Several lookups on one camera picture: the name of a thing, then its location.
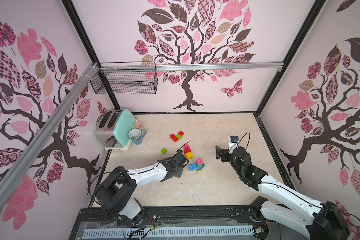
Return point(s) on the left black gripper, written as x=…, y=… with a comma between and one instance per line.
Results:
x=180, y=171

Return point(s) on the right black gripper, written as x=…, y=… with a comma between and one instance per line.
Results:
x=228, y=154

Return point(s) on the blue long lego brick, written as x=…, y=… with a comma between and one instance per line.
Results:
x=193, y=167

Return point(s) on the pink lego brick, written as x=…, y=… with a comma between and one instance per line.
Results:
x=200, y=161

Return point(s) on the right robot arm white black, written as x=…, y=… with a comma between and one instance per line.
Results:
x=311, y=218

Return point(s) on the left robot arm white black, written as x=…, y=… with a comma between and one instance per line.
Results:
x=114, y=193

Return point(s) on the lime green loose lego brick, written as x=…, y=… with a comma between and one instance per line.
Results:
x=164, y=151

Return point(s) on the yellow lego brick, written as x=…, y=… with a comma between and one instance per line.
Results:
x=189, y=155

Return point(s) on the red long lego brick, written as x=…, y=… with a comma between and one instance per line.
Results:
x=174, y=138

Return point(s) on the blue floral mug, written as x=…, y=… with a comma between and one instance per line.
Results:
x=137, y=136

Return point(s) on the pink patterned small jar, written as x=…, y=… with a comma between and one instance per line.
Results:
x=138, y=125

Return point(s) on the mint green toaster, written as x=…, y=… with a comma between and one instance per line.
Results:
x=112, y=131

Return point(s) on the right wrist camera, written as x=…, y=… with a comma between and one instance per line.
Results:
x=234, y=139

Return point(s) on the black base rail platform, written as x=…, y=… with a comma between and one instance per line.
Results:
x=187, y=216

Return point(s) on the white slotted cable duct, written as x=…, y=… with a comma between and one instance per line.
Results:
x=167, y=232

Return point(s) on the aluminium frame rail back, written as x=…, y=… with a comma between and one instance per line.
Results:
x=191, y=67

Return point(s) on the aluminium frame rail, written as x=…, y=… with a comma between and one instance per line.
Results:
x=191, y=67
x=16, y=173

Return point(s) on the black wire basket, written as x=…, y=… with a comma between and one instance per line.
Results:
x=126, y=78

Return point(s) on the aluminium frame rail left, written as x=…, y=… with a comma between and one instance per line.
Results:
x=16, y=173

